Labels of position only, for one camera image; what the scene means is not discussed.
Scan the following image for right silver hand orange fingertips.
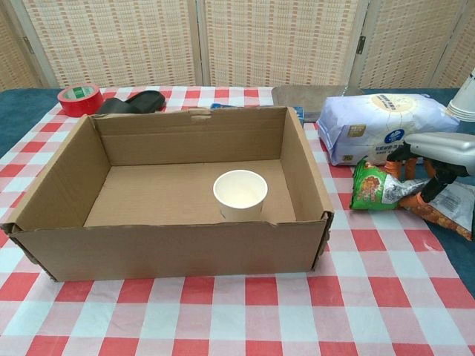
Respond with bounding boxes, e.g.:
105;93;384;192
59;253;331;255
385;132;475;204

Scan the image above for green snack bag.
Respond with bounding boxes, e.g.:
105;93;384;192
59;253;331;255
350;157;475;242

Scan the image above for white tissue pack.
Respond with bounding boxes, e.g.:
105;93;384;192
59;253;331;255
315;92;461;167

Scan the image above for small white paper cup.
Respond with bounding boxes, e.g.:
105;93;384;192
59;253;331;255
212;169;269;222

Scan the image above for upside-down paper cup stack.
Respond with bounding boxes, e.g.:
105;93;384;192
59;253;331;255
445;66;475;122

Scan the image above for blue rectangular packet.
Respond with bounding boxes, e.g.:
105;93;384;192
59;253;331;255
210;102;306;123

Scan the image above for brown cardboard box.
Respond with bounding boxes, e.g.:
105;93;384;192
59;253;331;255
0;105;335;283

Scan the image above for rectangular metal tray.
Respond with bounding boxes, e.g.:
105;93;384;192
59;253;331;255
272;85;365;122

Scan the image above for red white checkered tablecloth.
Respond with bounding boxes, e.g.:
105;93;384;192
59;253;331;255
0;85;475;356

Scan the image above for black slipper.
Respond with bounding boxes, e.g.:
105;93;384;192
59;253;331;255
95;90;167;115

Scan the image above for bamboo folding screen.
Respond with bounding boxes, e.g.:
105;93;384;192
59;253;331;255
0;0;475;90

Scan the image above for red tape roll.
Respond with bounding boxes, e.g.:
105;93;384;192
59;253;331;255
57;83;105;118

